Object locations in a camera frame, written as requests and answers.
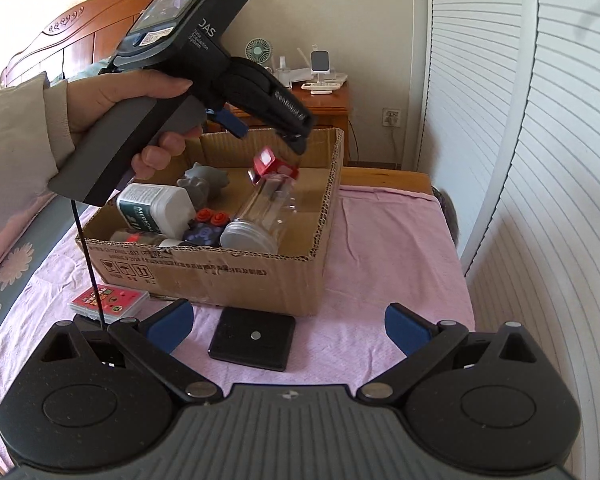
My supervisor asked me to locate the small white screen device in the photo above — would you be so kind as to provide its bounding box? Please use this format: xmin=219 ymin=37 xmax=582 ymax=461
xmin=310 ymin=47 xmax=332 ymax=81

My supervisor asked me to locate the white labelled plastic bottle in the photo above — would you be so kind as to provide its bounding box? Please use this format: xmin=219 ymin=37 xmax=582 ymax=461
xmin=116 ymin=183 xmax=198 ymax=238

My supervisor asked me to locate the pink table cloth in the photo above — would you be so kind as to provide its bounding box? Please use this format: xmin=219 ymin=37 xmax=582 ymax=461
xmin=0 ymin=180 xmax=476 ymax=461

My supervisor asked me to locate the person's left hand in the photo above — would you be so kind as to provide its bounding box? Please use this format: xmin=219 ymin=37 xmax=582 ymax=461
xmin=67 ymin=69 xmax=204 ymax=182

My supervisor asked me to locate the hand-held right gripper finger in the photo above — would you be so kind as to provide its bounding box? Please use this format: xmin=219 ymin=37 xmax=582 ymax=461
xmin=356 ymin=302 xmax=538 ymax=403

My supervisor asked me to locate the white desktop stand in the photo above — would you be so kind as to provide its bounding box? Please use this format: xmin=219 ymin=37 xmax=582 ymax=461
xmin=300 ymin=72 xmax=349 ymax=95

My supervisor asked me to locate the white louvered closet door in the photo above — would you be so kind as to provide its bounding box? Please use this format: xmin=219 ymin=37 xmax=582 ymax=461
xmin=414 ymin=0 xmax=540 ymax=276
xmin=462 ymin=0 xmax=600 ymax=480

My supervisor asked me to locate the brown cardboard box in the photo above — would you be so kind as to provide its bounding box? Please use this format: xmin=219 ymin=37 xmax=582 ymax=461
xmin=75 ymin=127 xmax=345 ymax=317

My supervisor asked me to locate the black square plate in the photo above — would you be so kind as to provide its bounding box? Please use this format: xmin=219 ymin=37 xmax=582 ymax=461
xmin=208 ymin=306 xmax=297 ymax=372

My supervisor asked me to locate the black hanging cable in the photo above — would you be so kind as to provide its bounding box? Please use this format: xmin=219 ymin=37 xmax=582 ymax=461
xmin=71 ymin=199 xmax=105 ymax=327

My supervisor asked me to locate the small green desk fan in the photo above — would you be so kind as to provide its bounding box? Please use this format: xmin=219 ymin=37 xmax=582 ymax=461
xmin=245 ymin=37 xmax=274 ymax=69

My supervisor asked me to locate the person's left forearm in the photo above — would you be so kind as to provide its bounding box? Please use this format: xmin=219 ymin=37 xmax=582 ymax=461
xmin=0 ymin=72 xmax=77 ymax=261

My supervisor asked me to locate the red cube with white faces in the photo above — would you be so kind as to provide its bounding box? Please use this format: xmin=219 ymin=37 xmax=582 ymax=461
xmin=252 ymin=147 xmax=301 ymax=183

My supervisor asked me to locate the red and black toy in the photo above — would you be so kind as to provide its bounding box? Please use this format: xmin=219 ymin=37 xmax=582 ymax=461
xmin=182 ymin=207 xmax=231 ymax=246

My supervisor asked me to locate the flat red card case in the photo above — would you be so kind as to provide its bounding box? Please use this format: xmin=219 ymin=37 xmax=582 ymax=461
xmin=70 ymin=284 xmax=152 ymax=325

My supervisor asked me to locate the wooden bed headboard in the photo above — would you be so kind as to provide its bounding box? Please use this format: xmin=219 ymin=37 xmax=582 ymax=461
xmin=0 ymin=0 xmax=216 ymax=91

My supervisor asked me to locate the grey furry object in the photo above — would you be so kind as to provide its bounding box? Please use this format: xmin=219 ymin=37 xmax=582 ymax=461
xmin=430 ymin=185 xmax=463 ymax=248

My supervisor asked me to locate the wooden nightstand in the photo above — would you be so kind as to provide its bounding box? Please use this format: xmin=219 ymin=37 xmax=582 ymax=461
xmin=275 ymin=80 xmax=352 ymax=167

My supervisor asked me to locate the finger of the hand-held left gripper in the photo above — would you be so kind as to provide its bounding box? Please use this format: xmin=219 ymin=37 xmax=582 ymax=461
xmin=206 ymin=106 xmax=247 ymax=139
xmin=40 ymin=298 xmax=224 ymax=401

